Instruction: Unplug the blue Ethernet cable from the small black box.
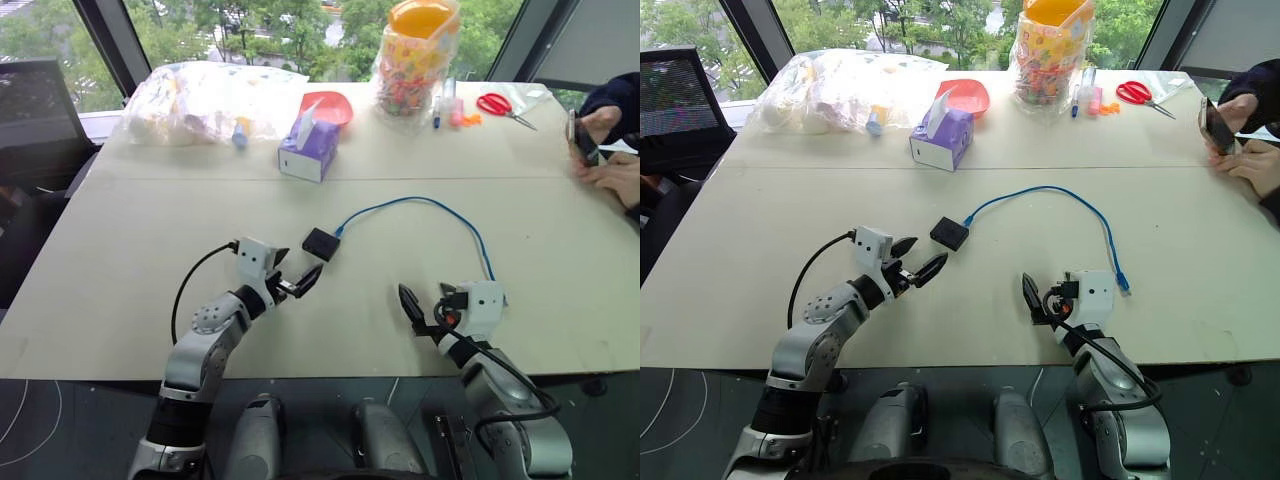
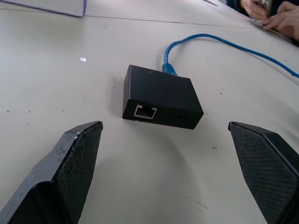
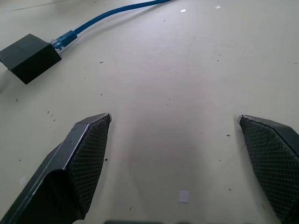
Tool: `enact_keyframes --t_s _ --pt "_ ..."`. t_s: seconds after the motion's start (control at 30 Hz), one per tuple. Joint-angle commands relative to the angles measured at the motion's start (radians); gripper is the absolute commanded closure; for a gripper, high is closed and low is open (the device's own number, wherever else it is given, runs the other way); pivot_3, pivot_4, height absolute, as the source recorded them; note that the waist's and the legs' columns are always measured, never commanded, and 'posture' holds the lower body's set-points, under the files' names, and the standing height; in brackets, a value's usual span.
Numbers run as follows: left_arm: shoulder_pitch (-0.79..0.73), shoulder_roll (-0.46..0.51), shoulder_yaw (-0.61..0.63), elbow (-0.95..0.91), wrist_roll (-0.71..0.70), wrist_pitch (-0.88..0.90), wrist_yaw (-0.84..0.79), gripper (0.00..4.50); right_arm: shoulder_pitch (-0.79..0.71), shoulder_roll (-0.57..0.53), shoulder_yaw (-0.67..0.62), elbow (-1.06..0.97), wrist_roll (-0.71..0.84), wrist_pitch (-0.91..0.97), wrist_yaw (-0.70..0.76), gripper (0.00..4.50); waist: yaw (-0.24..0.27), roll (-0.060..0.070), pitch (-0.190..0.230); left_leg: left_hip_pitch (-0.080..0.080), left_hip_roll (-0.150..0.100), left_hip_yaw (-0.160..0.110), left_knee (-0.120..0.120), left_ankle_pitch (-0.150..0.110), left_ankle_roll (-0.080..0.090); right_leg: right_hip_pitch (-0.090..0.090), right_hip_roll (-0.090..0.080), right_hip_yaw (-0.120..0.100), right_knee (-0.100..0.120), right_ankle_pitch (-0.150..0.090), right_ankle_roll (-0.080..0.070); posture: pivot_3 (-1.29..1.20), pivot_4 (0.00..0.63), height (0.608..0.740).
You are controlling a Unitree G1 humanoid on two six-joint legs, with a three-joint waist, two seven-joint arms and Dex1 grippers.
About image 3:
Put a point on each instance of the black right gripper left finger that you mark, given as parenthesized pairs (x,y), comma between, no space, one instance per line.
(70,168)

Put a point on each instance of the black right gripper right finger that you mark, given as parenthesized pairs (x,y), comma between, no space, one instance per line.
(273,154)

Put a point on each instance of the black rectangular box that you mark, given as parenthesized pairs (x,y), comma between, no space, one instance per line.
(29,58)

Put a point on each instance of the white square paper sticker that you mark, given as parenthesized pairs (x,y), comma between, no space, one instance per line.
(184,196)

